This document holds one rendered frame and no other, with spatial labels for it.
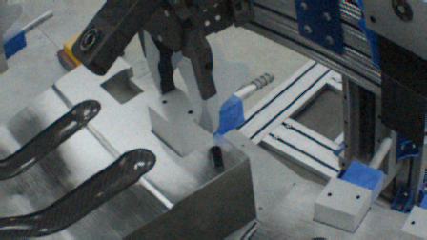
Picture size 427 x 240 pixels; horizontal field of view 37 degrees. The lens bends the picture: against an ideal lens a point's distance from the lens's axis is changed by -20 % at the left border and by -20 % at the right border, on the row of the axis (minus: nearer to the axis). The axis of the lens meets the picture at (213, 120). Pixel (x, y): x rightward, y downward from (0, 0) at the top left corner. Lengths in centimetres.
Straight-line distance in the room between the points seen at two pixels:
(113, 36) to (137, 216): 17
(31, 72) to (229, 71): 45
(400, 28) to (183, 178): 30
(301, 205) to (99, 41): 25
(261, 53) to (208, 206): 164
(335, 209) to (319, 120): 111
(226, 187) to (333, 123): 106
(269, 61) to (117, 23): 169
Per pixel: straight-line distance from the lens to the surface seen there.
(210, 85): 67
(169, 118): 72
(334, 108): 180
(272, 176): 82
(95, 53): 62
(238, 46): 237
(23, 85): 106
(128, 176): 73
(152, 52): 72
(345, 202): 67
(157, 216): 68
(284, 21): 116
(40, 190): 75
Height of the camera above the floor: 138
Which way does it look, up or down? 41 degrees down
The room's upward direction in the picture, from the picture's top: 10 degrees counter-clockwise
